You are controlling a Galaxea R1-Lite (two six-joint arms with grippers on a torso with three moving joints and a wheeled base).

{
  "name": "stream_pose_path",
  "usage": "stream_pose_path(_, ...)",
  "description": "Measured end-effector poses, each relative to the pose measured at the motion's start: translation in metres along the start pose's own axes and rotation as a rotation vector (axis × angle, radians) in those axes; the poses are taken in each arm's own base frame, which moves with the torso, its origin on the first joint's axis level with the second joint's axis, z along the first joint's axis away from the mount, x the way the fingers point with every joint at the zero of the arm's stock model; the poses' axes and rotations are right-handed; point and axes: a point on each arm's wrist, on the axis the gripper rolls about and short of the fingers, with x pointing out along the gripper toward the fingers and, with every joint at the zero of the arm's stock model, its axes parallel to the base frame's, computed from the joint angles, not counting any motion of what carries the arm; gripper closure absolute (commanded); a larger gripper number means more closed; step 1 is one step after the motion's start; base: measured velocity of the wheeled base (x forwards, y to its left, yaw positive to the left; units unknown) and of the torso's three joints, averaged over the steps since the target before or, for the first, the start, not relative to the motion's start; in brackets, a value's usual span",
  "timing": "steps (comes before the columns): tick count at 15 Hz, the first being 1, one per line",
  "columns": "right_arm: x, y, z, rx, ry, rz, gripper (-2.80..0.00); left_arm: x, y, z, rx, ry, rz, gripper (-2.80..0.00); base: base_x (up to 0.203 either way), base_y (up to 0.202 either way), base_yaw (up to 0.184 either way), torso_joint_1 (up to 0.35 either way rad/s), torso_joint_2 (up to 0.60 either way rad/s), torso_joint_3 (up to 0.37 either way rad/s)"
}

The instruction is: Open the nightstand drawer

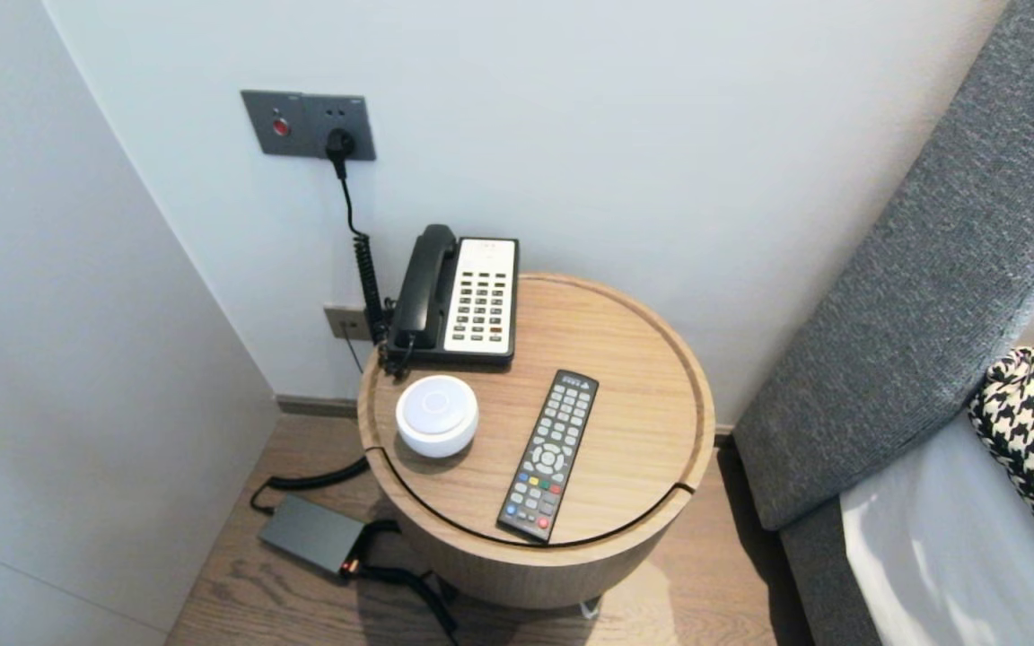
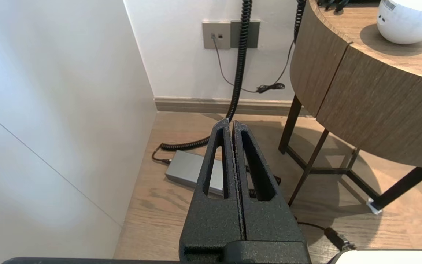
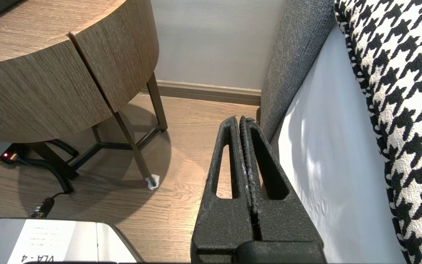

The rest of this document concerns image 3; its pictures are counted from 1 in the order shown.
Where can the silver robot chassis with label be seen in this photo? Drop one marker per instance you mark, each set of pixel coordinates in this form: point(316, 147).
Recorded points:
point(50, 242)

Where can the black white houndstooth pillow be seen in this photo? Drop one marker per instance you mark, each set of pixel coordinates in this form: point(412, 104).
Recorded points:
point(408, 110)

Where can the brown wall baseboard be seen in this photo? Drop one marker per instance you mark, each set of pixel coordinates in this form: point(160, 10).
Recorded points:
point(203, 91)

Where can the gray fabric headboard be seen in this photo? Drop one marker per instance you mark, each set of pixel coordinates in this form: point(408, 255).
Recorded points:
point(295, 55)

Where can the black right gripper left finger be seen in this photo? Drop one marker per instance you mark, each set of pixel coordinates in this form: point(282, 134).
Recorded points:
point(225, 223)

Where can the round wooden side table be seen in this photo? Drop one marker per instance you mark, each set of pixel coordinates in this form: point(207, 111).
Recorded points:
point(123, 47)

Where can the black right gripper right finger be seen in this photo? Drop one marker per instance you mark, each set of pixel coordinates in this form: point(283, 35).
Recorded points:
point(284, 223)

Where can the curved wooden table drawer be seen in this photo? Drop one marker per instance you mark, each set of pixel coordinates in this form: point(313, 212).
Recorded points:
point(31, 99)

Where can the white table leg pad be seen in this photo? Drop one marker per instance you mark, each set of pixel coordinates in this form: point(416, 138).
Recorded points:
point(152, 182)

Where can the white bed sheet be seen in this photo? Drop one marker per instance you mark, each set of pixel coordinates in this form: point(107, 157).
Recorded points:
point(335, 165)

